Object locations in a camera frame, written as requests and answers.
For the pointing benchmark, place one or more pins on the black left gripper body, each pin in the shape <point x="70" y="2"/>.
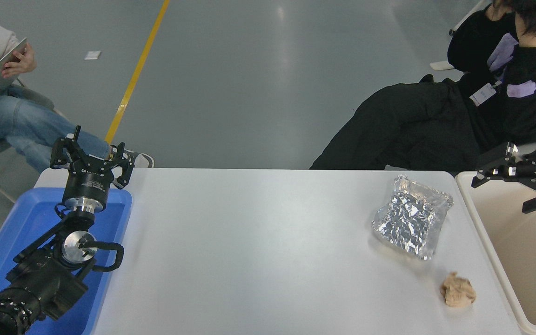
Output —
<point x="87" y="184"/>

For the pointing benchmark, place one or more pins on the person's hand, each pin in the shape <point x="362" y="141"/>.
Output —
<point x="22" y="64"/>

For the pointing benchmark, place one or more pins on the person holding laptop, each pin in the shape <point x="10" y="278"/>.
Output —
<point x="21" y="121"/>

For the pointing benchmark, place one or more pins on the large pale bin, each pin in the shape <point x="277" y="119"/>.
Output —
<point x="528" y="260"/>

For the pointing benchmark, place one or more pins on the blue plastic tray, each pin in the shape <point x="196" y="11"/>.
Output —
<point x="21" y="223"/>

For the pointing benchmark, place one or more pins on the white name badge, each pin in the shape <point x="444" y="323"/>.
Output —
<point x="483" y="94"/>

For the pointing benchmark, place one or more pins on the white paper scrap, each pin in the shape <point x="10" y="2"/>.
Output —
<point x="92" y="55"/>

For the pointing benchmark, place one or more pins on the person wearing badge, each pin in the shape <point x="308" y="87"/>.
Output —
<point x="417" y="130"/>

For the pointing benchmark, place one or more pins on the crumpled silver foil tray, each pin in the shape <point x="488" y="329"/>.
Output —
<point x="410" y="221"/>

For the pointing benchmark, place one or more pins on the crumpled tan paper ball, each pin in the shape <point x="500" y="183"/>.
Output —
<point x="458" y="291"/>

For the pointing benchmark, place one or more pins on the white wheeled chair base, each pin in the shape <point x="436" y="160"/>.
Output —
<point x="468" y="16"/>

